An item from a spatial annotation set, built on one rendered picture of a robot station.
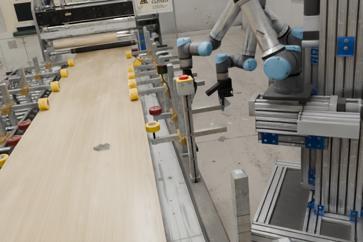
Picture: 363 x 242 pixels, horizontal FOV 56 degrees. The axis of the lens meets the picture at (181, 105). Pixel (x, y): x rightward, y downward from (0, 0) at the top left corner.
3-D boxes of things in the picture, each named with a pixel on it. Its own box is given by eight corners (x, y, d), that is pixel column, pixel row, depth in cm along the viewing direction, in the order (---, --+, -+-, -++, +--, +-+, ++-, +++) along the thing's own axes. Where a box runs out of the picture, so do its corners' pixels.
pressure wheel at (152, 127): (153, 138, 196) (150, 119, 192) (165, 140, 192) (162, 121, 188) (145, 143, 190) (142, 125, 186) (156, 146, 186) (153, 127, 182)
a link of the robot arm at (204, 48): (215, 38, 182) (197, 38, 187) (205, 42, 173) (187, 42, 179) (216, 53, 184) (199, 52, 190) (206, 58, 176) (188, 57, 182)
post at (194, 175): (198, 176, 171) (189, 91, 155) (200, 181, 166) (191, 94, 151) (189, 177, 170) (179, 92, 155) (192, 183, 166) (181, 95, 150)
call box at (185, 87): (192, 91, 157) (189, 75, 154) (194, 95, 150) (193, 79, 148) (176, 93, 156) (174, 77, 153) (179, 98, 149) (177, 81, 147)
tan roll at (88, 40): (156, 35, 457) (155, 25, 453) (158, 36, 445) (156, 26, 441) (47, 49, 439) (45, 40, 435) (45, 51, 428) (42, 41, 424)
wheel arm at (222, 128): (225, 130, 198) (225, 123, 197) (227, 133, 195) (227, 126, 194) (152, 143, 193) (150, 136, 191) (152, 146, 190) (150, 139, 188)
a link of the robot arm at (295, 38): (300, 52, 206) (300, 30, 201) (286, 49, 218) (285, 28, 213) (315, 49, 210) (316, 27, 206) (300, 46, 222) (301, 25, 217)
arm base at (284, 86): (306, 85, 179) (306, 67, 175) (302, 95, 166) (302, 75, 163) (276, 85, 185) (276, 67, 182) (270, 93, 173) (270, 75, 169)
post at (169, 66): (181, 135, 218) (172, 62, 201) (181, 138, 214) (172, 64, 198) (175, 136, 217) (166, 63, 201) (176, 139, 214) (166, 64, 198)
